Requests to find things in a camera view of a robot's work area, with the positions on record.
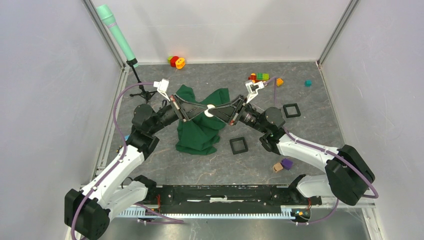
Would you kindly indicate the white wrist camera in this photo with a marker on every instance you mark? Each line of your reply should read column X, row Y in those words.
column 162, row 87
column 252, row 89

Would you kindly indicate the black square frame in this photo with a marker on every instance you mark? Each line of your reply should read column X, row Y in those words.
column 291, row 110

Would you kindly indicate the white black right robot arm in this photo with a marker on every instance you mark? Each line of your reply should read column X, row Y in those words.
column 346, row 175

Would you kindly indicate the green fabric garment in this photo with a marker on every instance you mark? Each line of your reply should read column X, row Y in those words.
column 198, row 136

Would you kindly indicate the purple toy block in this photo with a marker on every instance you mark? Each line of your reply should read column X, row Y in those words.
column 286, row 163

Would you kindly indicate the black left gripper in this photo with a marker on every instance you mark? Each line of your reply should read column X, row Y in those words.
column 187, row 110

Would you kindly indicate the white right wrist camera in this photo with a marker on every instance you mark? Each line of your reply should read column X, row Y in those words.
column 252, row 89

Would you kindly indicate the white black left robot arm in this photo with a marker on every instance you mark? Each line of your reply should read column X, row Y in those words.
column 90, row 210

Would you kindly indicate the red orange green toy blocks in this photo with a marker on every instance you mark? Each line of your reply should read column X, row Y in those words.
column 176, row 62

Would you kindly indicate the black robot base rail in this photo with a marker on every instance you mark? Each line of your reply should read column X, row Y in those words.
column 223, row 199

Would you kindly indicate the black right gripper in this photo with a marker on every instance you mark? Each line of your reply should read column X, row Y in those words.
column 230, row 112

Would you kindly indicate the black tripod microphone stand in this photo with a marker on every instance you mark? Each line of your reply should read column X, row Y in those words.
column 145, row 94

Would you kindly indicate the teal small cube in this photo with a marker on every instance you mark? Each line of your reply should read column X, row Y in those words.
column 308, row 83

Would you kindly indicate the mint green microphone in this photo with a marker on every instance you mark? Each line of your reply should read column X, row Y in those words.
column 108, row 18

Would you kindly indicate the orange toy brick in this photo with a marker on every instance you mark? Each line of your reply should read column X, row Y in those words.
column 279, row 82

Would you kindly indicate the colourful toy brick car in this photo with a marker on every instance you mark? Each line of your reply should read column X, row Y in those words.
column 259, row 77

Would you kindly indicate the tan wooden block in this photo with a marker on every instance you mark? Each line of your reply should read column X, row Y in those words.
column 277, row 167

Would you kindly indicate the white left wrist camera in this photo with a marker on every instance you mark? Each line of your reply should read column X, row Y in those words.
column 162, row 87

